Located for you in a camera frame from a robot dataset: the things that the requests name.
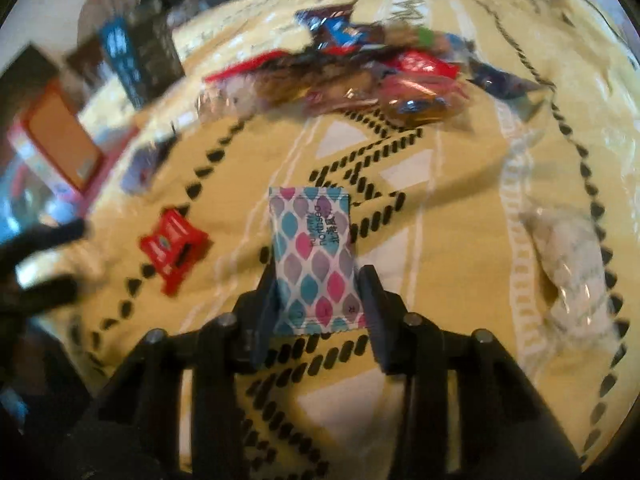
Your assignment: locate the flat red box lid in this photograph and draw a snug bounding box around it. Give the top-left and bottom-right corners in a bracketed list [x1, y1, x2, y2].
[75, 127, 143, 206]

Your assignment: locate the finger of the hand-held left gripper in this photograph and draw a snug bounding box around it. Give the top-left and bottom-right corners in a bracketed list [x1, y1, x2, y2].
[0, 276, 80, 322]
[0, 217, 90, 268]

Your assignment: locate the red snack packet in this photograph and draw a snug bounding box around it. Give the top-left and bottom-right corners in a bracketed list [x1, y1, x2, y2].
[139, 208, 211, 297]

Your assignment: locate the pile of mixed snack packets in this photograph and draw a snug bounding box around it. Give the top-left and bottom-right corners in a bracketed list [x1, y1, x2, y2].
[197, 5, 546, 128]

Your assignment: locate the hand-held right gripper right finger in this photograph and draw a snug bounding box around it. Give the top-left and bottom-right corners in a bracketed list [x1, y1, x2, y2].
[357, 265, 583, 480]

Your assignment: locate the small bluish snack packet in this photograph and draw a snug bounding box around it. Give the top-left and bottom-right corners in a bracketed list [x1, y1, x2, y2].
[120, 137, 173, 196]

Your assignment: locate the red and orange box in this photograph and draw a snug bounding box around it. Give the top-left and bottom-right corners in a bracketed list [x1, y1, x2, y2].
[7, 80, 106, 201]

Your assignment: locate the clear plastic bowl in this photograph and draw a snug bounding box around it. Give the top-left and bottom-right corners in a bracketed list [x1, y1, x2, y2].
[0, 155, 81, 241]

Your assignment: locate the blue and black carton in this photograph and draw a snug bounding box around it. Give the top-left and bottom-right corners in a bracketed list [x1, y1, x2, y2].
[97, 0, 183, 111]

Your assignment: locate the clear plastic snack packet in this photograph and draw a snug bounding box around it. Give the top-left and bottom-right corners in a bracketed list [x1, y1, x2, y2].
[517, 205, 621, 346]

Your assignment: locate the pink blue patterned snack packet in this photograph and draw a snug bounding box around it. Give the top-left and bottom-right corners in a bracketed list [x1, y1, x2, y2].
[268, 186, 368, 337]

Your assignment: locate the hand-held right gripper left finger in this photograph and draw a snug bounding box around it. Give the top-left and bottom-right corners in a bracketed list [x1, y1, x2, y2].
[65, 266, 282, 480]

